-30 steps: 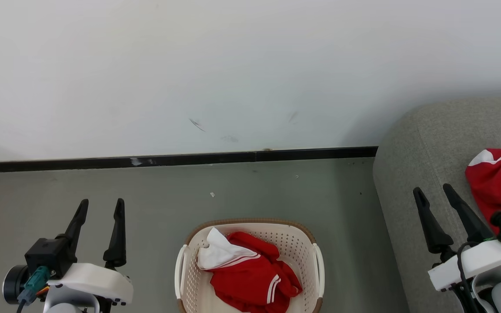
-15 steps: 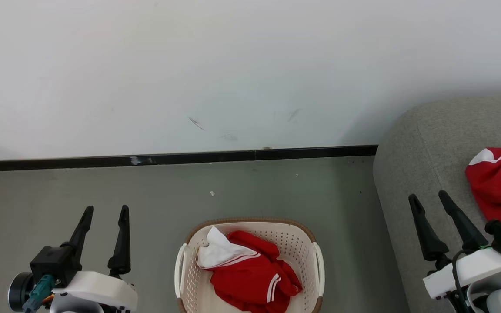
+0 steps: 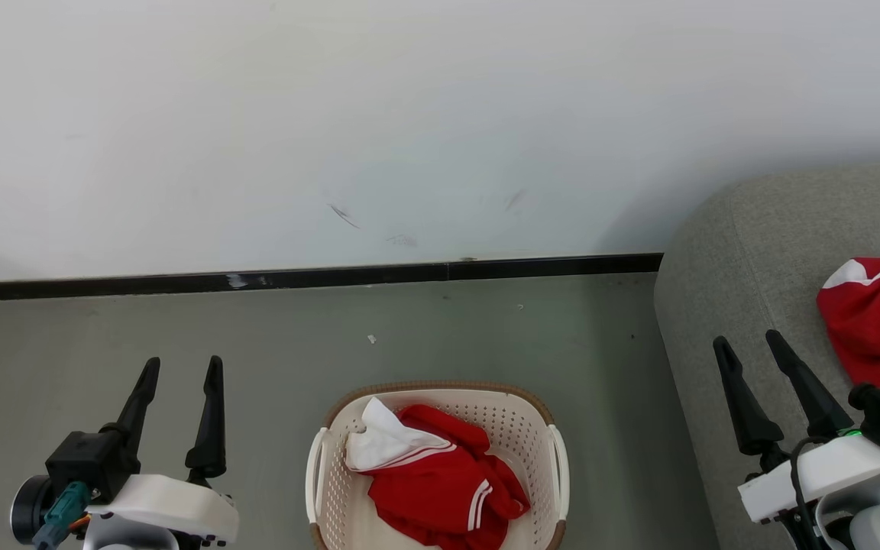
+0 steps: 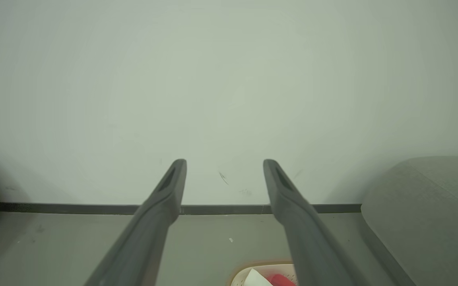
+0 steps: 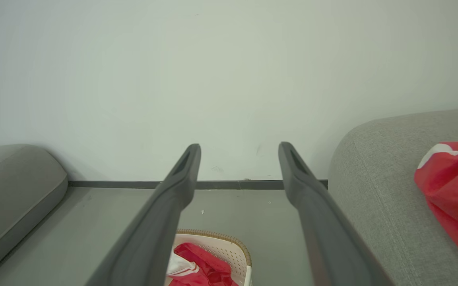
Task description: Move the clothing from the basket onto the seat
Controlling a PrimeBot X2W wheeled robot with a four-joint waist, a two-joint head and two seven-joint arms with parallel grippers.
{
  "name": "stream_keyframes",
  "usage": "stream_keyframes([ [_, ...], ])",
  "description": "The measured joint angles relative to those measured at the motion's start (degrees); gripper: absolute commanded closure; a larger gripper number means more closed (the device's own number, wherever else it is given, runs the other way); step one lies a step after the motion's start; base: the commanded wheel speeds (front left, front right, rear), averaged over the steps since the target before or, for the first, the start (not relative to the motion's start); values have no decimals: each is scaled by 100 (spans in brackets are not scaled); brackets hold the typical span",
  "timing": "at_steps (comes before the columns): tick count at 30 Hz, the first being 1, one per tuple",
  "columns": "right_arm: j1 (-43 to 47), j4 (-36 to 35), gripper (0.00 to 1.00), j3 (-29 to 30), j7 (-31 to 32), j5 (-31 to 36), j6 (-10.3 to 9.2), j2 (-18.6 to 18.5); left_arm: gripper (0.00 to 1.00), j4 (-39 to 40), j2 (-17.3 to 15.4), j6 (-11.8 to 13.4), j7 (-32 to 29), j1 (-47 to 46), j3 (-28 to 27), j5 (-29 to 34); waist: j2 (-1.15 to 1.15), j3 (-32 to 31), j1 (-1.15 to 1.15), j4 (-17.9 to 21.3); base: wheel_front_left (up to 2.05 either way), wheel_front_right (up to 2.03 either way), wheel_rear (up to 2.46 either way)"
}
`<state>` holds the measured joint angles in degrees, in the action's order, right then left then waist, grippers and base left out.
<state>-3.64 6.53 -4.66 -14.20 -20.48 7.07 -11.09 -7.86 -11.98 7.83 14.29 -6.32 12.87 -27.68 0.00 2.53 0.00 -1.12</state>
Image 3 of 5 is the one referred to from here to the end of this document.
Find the cream perforated laundry basket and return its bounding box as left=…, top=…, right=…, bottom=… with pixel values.
left=305, top=380, right=571, bottom=550

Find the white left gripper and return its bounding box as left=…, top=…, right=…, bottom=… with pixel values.
left=89, top=355, right=240, bottom=545

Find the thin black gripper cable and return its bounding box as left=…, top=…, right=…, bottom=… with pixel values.
left=789, top=435, right=832, bottom=550

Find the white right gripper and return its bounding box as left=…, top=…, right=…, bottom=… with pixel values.
left=713, top=329, right=880, bottom=526

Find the grey fabric sofa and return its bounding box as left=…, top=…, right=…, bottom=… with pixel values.
left=654, top=162, right=880, bottom=550

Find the teal camera cable connector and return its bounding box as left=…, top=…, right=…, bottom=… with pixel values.
left=34, top=481, right=91, bottom=550

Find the black wall baseboard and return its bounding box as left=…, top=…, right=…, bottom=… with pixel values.
left=0, top=254, right=664, bottom=303

